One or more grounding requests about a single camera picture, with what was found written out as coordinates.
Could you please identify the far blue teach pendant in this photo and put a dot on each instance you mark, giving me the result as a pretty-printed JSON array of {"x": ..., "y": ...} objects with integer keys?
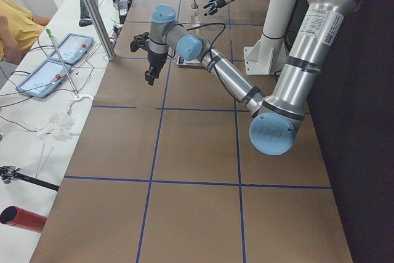
[{"x": 73, "y": 47}]

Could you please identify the near blue teach pendant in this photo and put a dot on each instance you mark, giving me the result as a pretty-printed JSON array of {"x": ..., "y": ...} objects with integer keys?
[{"x": 43, "y": 80}]

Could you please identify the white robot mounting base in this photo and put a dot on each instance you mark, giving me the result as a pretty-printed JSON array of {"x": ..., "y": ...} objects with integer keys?
[{"x": 268, "y": 55}]

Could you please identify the thin metal rod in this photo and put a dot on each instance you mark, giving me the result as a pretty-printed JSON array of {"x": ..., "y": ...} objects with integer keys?
[{"x": 76, "y": 94}]

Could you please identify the crumpled white tissue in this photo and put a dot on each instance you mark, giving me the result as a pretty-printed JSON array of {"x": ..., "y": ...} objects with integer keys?
[{"x": 59, "y": 124}]

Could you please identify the blue teach pendant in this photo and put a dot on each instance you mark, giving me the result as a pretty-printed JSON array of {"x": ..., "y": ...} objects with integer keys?
[
  {"x": 43, "y": 80},
  {"x": 73, "y": 47}
]

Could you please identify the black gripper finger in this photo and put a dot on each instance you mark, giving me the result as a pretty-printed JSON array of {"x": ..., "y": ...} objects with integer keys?
[
  {"x": 156, "y": 72},
  {"x": 211, "y": 12},
  {"x": 209, "y": 5},
  {"x": 149, "y": 78}
]

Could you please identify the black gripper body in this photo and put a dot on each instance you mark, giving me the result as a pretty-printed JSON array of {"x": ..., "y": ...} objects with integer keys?
[
  {"x": 156, "y": 58},
  {"x": 219, "y": 0}
]

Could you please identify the clear glass sauce bottle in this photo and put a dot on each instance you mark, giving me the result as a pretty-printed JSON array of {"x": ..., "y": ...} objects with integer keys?
[{"x": 194, "y": 12}]

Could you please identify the black computer mouse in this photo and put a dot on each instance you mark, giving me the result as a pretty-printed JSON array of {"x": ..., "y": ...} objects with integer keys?
[{"x": 85, "y": 22}]

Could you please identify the aluminium frame post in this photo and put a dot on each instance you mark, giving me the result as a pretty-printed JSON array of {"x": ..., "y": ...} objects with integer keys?
[{"x": 100, "y": 28}]

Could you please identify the black camera tripod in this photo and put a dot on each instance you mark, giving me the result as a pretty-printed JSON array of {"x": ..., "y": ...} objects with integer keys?
[{"x": 10, "y": 173}]

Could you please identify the silver digital kitchen scale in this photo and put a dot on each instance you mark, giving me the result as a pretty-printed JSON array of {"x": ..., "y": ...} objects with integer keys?
[{"x": 182, "y": 62}]

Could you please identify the red cylinder bottle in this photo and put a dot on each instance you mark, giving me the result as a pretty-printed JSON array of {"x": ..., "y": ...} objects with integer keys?
[{"x": 23, "y": 219}]

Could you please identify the person in yellow shirt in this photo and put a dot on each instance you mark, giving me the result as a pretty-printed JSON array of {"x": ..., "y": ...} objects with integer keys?
[{"x": 20, "y": 28}]

